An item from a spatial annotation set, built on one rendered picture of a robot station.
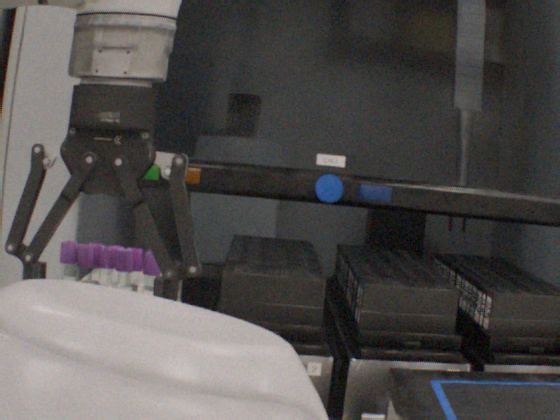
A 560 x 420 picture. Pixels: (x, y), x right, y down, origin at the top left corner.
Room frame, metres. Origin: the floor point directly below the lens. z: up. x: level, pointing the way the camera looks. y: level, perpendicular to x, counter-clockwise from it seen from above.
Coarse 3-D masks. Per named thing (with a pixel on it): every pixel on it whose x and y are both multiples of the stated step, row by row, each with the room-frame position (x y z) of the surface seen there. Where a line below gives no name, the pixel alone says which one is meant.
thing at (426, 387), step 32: (416, 384) 1.13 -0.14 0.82; (448, 384) 1.14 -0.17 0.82; (480, 384) 1.14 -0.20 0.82; (512, 384) 1.14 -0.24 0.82; (544, 384) 1.15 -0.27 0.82; (416, 416) 0.98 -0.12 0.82; (448, 416) 0.98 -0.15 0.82; (480, 416) 0.98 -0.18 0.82; (512, 416) 0.98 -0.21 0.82; (544, 416) 0.98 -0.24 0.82
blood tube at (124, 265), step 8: (120, 256) 1.12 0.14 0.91; (128, 256) 1.12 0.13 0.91; (120, 264) 1.12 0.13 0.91; (128, 264) 1.12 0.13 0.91; (120, 272) 1.12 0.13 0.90; (128, 272) 1.12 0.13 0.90; (120, 280) 1.12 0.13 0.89; (128, 280) 1.12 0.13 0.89; (120, 288) 1.12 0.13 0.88; (128, 288) 1.12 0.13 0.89
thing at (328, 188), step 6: (318, 180) 1.39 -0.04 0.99; (324, 180) 1.39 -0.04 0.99; (330, 180) 1.39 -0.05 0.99; (336, 180) 1.39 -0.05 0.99; (318, 186) 1.39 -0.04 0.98; (324, 186) 1.39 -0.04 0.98; (330, 186) 1.39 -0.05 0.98; (336, 186) 1.39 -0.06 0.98; (342, 186) 1.39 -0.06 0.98; (318, 192) 1.39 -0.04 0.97; (324, 192) 1.39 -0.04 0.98; (330, 192) 1.39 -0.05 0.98; (336, 192) 1.39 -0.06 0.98; (342, 192) 1.39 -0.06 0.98; (324, 198) 1.39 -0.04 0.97; (330, 198) 1.39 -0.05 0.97; (336, 198) 1.39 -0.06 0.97
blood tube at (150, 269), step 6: (150, 252) 1.13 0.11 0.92; (144, 258) 1.12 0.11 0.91; (150, 258) 1.12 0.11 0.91; (144, 264) 1.12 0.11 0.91; (150, 264) 1.12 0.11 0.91; (156, 264) 1.12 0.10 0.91; (144, 270) 1.12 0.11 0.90; (150, 270) 1.12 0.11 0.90; (156, 270) 1.12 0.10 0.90; (144, 276) 1.12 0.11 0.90; (150, 276) 1.12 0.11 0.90; (144, 282) 1.12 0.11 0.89; (150, 282) 1.12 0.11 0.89; (144, 288) 1.12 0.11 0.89; (150, 288) 1.12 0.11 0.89; (150, 294) 1.12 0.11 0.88
